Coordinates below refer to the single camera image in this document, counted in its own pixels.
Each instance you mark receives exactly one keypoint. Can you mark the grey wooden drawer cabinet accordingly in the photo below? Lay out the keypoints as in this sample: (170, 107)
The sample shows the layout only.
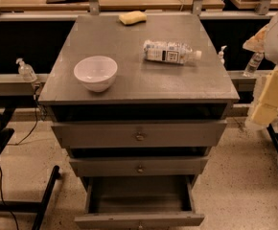
(143, 91)

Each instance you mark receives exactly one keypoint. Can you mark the grey top drawer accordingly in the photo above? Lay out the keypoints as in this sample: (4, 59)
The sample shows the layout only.
(96, 135)

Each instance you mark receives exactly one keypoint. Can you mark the clear pump dispenser bottle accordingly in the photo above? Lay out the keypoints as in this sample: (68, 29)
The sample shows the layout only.
(26, 71)

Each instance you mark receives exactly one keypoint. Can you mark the grey bottom drawer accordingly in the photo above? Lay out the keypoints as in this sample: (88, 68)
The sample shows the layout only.
(139, 203)

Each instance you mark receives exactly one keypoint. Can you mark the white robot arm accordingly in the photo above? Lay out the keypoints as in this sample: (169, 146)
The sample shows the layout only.
(266, 41)

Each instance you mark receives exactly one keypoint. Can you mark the white bowl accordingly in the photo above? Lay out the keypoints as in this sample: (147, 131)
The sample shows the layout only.
(96, 73)

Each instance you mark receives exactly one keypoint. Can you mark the grey middle drawer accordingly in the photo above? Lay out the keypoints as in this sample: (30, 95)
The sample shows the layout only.
(137, 166)

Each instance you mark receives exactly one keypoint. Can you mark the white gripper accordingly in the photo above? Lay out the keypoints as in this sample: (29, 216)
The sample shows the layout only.
(266, 108)

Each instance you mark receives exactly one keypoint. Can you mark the lying plastic water bottle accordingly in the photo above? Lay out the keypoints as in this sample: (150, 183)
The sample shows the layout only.
(169, 52)

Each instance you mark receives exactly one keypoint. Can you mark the yellow sponge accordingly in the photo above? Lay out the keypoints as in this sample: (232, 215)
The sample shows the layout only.
(132, 17)

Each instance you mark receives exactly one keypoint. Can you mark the black table leg left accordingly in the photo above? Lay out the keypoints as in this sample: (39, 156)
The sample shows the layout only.
(33, 207)

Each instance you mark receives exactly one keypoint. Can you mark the small white pump bottle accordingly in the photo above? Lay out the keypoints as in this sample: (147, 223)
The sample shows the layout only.
(221, 53)

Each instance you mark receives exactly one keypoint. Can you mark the upright clear water bottle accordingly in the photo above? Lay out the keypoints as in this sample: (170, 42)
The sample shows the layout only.
(253, 64)

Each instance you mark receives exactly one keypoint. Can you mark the grey drawer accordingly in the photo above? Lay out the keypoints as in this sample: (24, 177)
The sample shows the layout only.
(96, 135)
(137, 166)
(139, 203)

